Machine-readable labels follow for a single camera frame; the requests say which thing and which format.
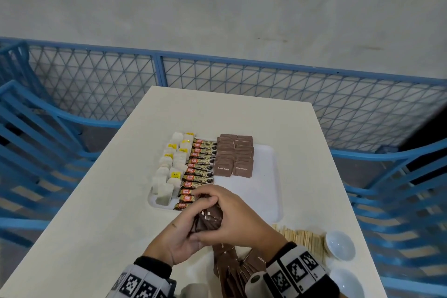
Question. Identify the person's right hand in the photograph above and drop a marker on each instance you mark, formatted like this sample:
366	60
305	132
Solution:
244	221

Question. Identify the person's left hand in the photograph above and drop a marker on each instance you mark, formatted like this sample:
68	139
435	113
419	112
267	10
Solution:
171	240

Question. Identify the person's left fingers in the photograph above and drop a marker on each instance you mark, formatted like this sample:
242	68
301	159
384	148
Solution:
192	212

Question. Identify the person's right thumb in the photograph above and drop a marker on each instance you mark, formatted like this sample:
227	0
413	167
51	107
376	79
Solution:
206	236

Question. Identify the bunch of brown sachets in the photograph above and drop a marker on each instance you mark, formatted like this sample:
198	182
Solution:
208	219

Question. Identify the person's right forearm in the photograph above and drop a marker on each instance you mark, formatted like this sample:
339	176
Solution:
281	254

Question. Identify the loose pile of brown packets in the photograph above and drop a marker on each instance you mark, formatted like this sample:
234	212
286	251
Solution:
234	269

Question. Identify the group of white tea bags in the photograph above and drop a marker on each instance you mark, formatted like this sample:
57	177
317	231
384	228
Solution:
169	172

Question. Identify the row of coffee stick packets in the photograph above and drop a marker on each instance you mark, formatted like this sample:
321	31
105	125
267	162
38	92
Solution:
200	163

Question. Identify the rows of brown sugar packets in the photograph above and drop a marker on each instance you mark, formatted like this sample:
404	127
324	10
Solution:
234	158

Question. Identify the white plastic tray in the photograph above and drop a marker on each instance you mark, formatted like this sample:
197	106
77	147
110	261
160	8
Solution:
262	182

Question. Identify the left wrist marker band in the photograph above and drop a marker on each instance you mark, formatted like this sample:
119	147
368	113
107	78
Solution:
139	285

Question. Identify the wrist marker band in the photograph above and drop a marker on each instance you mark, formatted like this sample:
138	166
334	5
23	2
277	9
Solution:
296	273
139	285

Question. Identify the pile of wooden stir sticks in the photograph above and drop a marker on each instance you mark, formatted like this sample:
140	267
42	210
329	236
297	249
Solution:
303	238

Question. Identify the right wrist marker band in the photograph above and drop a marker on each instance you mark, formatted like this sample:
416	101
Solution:
296	273

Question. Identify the white ceramic bowl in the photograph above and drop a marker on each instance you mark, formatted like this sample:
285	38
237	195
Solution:
347	283
340	245

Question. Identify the blue metal mesh fence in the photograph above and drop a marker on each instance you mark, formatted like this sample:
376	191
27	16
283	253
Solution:
244	79

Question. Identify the blue slatted chair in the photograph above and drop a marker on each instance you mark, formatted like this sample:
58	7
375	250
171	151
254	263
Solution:
398	203
35	154
21	63

